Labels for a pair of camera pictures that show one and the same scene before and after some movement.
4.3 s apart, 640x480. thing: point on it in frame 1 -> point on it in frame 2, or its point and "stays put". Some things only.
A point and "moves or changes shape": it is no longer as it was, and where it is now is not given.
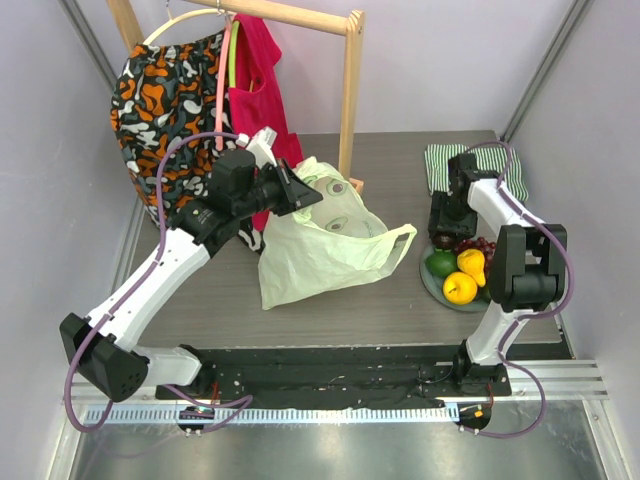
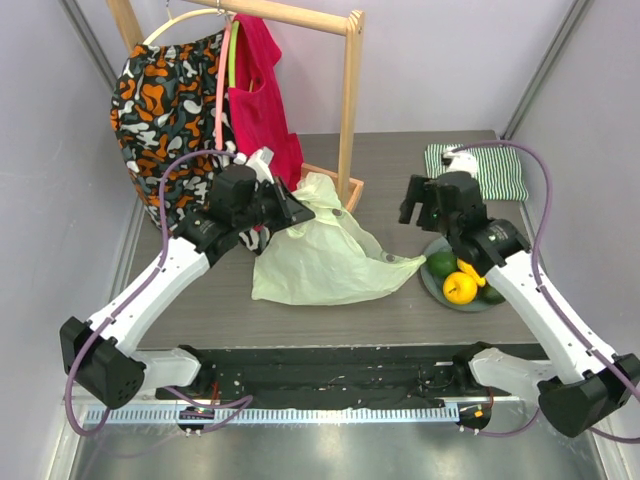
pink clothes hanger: x=221 y=82 stays put
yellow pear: x=472 y=262 stays put
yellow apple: x=460 y=288 stays put
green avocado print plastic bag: x=338 y=242 moves or changes shape
